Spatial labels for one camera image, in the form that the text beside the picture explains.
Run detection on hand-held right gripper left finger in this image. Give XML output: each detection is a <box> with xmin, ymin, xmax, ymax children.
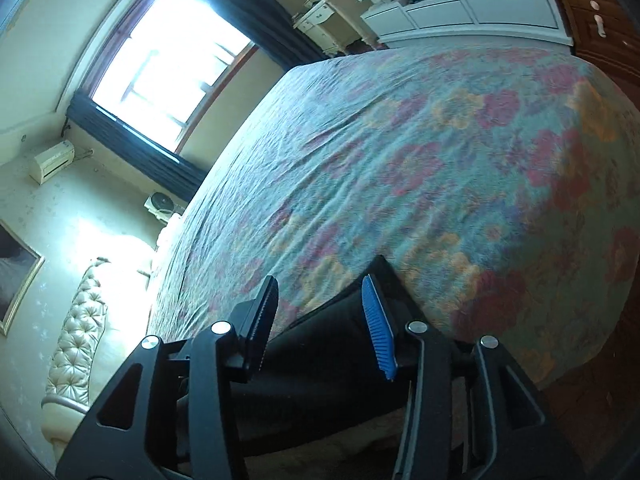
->
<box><xmin>55</xmin><ymin>276</ymin><xmax>279</xmax><ymax>480</ymax></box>

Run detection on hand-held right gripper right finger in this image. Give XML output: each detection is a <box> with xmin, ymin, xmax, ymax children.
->
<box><xmin>362</xmin><ymin>274</ymin><xmax>586</xmax><ymax>480</ymax></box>

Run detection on black pants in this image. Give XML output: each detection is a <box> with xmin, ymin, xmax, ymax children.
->
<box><xmin>170</xmin><ymin>255</ymin><xmax>418</xmax><ymax>458</ymax></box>

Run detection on white round fan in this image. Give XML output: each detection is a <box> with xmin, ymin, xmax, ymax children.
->
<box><xmin>144</xmin><ymin>190</ymin><xmax>184</xmax><ymax>224</ymax></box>

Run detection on floral bedspread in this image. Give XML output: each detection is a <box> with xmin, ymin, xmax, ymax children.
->
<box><xmin>147</xmin><ymin>47</ymin><xmax>640</xmax><ymax>406</ymax></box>

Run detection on cream tufted headboard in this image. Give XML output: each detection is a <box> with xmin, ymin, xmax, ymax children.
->
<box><xmin>40</xmin><ymin>256</ymin><xmax>157</xmax><ymax>461</ymax></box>

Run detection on dark blue curtain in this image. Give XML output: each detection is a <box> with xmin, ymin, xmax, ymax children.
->
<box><xmin>187</xmin><ymin>0</ymin><xmax>328</xmax><ymax>68</ymax></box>
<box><xmin>66</xmin><ymin>89</ymin><xmax>210</xmax><ymax>206</ymax></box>

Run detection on bright window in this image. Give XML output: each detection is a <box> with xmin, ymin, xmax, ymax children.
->
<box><xmin>90</xmin><ymin>0</ymin><xmax>258</xmax><ymax>153</ymax></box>

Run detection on white vanity table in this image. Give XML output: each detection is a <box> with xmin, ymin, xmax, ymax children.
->
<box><xmin>291</xmin><ymin>0</ymin><xmax>381</xmax><ymax>58</ymax></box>

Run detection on white television cabinet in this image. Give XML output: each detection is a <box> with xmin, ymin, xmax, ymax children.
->
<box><xmin>356</xmin><ymin>0</ymin><xmax>575</xmax><ymax>51</ymax></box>

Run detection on brown wooden cabinet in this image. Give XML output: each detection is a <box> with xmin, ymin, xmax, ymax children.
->
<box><xmin>545</xmin><ymin>0</ymin><xmax>640</xmax><ymax>91</ymax></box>

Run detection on framed wall picture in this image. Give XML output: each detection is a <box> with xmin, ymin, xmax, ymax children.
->
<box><xmin>0</xmin><ymin>220</ymin><xmax>46</xmax><ymax>337</ymax></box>

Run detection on white wall air conditioner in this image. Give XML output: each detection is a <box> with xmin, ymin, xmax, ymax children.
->
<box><xmin>29</xmin><ymin>141</ymin><xmax>76</xmax><ymax>184</ymax></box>

